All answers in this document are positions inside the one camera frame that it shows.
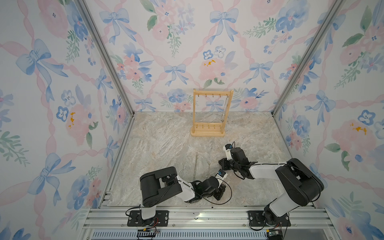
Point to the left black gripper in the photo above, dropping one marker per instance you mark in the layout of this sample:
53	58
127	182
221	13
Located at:
219	191

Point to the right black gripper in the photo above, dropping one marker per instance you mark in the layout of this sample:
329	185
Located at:
224	162

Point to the wooden jewelry display stand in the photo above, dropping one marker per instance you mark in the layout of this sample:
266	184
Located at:
211	121

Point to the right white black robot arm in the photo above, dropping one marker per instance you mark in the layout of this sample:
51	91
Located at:
301	186

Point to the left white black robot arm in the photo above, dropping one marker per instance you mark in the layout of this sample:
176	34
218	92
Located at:
161	185

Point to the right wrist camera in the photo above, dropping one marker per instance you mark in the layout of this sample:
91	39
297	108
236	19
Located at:
227	148

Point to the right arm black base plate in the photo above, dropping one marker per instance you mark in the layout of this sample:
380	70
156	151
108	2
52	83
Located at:
263	219

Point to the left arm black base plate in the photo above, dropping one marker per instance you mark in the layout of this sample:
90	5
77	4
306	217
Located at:
160	219

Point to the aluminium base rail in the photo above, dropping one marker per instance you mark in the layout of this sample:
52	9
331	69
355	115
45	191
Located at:
208	223

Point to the right aluminium corner post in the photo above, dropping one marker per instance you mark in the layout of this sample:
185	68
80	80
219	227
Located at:
321	32

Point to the aluminium corner post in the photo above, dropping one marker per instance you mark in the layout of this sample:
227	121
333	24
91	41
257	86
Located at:
90	24
321	32

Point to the left aluminium corner post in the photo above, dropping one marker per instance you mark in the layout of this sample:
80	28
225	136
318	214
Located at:
90	24

